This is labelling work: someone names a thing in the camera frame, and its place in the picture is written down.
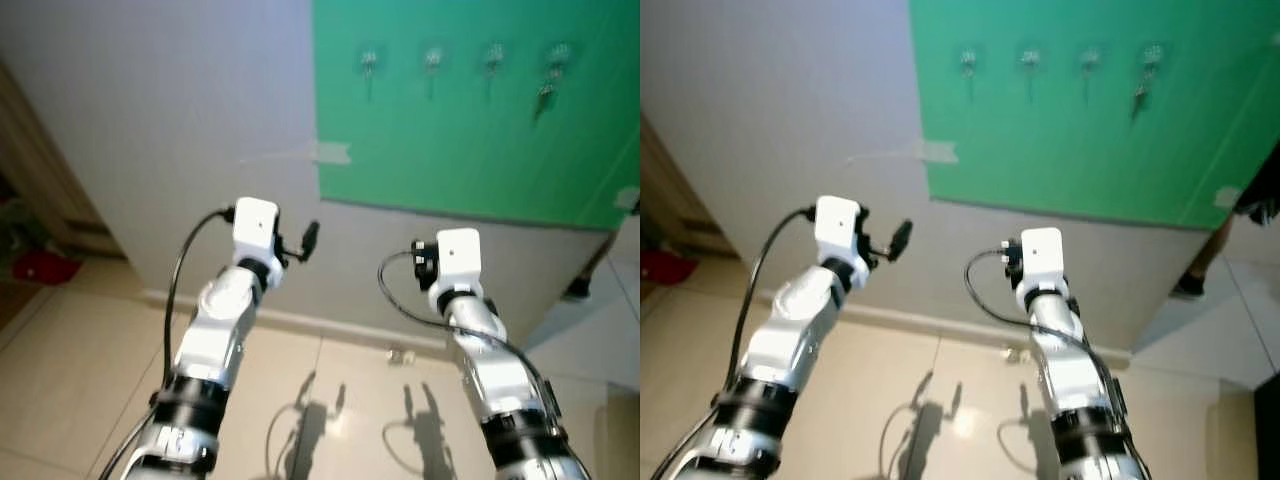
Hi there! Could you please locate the person in dark clothes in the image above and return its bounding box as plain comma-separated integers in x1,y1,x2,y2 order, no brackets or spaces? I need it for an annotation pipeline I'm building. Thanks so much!
563,232,616,303
1170,140,1280,301

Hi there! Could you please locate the red floor object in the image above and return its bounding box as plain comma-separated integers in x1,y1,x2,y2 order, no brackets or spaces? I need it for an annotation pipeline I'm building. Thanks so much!
641,250,693,285
12,250,83,286

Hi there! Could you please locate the brown wooden furniture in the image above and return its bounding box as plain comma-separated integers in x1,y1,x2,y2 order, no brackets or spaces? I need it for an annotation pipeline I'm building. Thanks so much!
0,60,126,259
640,115,716,256

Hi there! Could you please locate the metal key bunch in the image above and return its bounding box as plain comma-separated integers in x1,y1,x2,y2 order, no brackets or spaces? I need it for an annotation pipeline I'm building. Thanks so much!
1130,68,1161,123

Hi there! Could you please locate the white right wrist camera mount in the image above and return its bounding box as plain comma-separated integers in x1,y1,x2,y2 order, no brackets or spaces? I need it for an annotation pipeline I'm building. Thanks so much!
437,228,484,291
1018,227,1065,291

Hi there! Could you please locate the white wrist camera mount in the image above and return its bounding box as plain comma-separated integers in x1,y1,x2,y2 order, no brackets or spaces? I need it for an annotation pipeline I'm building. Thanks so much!
1018,227,1065,291
437,228,484,291
232,197,280,263
814,195,863,263

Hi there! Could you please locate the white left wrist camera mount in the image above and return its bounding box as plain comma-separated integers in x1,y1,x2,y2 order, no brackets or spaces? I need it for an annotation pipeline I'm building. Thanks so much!
814,195,863,263
232,197,280,263

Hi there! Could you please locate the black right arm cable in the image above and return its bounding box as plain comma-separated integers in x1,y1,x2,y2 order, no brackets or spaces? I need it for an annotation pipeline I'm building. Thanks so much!
964,248,1129,421
377,250,561,421

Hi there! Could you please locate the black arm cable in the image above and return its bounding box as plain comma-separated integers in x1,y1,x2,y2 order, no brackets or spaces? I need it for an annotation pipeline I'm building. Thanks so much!
964,248,1129,421
98,205,236,480
650,205,819,480
377,250,561,421

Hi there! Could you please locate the green wall board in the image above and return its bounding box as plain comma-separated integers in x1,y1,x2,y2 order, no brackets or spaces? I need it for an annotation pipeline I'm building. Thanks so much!
908,0,1280,233
312,0,641,233

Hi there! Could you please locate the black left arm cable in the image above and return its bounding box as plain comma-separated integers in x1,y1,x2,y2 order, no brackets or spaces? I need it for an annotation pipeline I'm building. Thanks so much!
650,205,819,480
98,205,236,480

